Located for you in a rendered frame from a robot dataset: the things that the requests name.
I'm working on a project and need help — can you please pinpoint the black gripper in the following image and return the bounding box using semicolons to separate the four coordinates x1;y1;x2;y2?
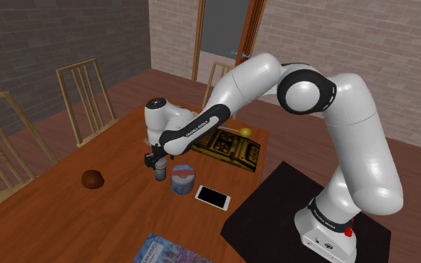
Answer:
144;143;171;170

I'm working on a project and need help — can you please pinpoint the blue and white can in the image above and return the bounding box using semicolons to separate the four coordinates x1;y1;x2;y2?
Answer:
170;164;197;196

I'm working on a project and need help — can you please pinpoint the brown dome bowl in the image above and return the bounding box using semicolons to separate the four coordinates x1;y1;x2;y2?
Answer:
82;169;105;190

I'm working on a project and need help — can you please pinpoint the white smartphone with black screen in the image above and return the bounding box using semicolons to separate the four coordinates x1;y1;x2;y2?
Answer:
194;185;232;211

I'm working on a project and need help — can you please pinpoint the yellow and black book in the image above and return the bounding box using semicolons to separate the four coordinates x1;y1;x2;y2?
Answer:
190;128;262;173

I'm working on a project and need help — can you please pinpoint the brown wooden table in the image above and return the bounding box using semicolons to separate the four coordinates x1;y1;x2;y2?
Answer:
0;98;270;263

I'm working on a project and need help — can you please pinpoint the light wooden chair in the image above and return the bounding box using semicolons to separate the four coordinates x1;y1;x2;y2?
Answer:
55;58;120;149
200;61;237;120
0;90;60;217

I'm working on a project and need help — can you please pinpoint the blue picture book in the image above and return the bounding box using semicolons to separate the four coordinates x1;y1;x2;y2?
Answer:
132;232;215;263

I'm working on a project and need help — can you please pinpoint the black robot stand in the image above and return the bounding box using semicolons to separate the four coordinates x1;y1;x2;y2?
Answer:
219;161;393;263

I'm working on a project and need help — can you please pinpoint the brown wooden door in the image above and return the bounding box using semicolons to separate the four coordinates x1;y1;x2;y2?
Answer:
191;0;268;82

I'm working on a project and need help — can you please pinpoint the yellow spoon with blue handle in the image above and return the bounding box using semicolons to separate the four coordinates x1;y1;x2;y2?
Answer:
218;125;253;138

